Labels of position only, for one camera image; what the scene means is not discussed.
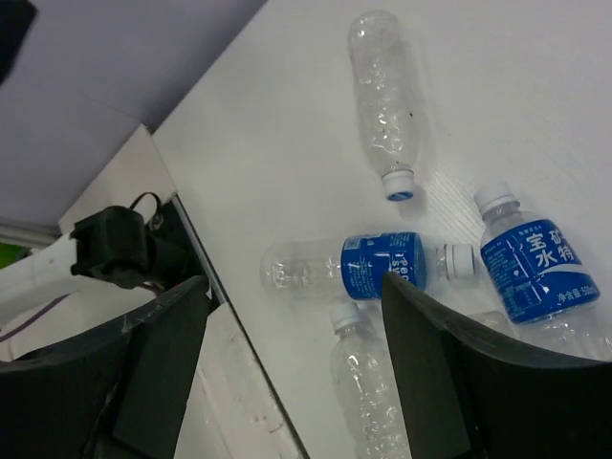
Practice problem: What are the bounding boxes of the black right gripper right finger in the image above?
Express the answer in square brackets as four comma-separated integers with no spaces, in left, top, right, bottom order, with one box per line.
[382,273,611,458]

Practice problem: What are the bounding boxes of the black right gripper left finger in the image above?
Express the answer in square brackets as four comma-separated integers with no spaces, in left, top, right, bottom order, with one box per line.
[1,276,209,458]

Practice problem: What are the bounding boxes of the blue label Chinese text bottle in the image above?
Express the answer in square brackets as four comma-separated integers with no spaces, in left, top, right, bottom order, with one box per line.
[474,183,611,361]

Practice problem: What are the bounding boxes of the blue label bottle sideways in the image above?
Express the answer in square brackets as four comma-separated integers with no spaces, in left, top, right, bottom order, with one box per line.
[259,231,476,301]

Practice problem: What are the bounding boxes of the clear unlabelled plastic bottle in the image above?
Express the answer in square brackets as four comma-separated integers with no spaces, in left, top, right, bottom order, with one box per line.
[347,10,426,202]

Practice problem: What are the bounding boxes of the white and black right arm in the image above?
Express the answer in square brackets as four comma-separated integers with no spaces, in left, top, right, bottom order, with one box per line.
[1,206,611,458]

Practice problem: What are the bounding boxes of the clear crushed bottle white cap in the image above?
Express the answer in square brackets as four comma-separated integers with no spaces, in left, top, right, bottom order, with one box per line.
[330,302,411,458]

